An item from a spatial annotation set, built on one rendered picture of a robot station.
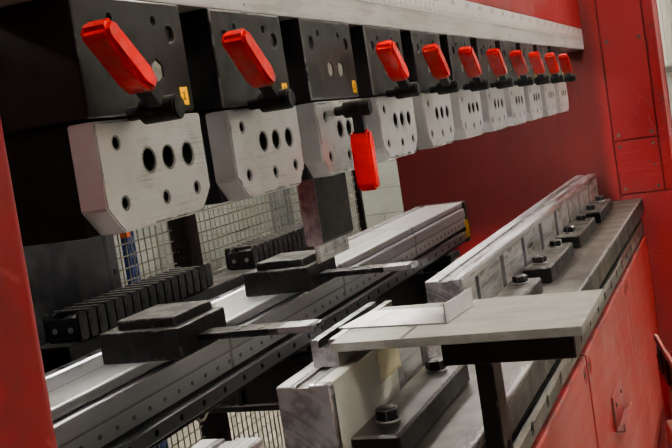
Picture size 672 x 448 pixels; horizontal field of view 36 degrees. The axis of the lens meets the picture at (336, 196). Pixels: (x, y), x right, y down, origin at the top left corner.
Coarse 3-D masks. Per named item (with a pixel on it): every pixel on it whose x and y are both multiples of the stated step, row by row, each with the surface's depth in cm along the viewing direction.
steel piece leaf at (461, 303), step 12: (468, 288) 119; (456, 300) 115; (468, 300) 118; (396, 312) 121; (408, 312) 120; (420, 312) 119; (432, 312) 118; (444, 312) 112; (456, 312) 114; (372, 324) 117; (384, 324) 115; (396, 324) 114; (408, 324) 114; (420, 324) 113; (432, 324) 112
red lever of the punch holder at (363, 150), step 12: (336, 108) 112; (348, 108) 111; (360, 108) 110; (372, 108) 111; (360, 120) 111; (360, 132) 111; (360, 144) 111; (372, 144) 111; (360, 156) 111; (372, 156) 111; (360, 168) 111; (372, 168) 111; (360, 180) 111; (372, 180) 111
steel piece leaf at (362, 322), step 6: (372, 312) 124; (378, 312) 123; (384, 312) 123; (390, 312) 122; (360, 318) 121; (366, 318) 121; (372, 318) 120; (378, 318) 120; (348, 324) 119; (354, 324) 118; (360, 324) 118; (366, 324) 117
